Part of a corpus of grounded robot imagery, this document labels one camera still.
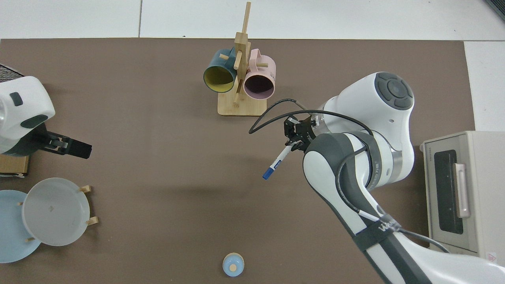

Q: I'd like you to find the pink mug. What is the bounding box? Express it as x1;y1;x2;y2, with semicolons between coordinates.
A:
243;49;276;100

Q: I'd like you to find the brown table cloth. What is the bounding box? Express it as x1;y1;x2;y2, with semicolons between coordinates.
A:
0;38;476;284

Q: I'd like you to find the grey plate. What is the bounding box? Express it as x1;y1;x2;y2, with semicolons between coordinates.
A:
22;177;90;247

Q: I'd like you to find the wooden cup stand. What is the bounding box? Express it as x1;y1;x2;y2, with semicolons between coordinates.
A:
217;2;267;116

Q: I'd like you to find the white marker with blue cap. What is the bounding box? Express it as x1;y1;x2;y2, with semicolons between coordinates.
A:
262;144;294;180

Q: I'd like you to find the dark teal mug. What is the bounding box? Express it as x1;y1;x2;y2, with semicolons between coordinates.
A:
203;49;238;93

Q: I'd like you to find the wooden plate rack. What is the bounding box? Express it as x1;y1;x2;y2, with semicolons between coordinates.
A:
16;185;99;242

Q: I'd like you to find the light blue plate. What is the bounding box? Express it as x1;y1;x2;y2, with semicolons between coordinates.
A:
0;190;42;263

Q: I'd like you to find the pale toaster oven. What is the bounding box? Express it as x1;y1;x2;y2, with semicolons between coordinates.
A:
419;131;505;267

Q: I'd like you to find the small blue round bell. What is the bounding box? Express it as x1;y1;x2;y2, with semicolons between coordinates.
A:
223;253;245;277

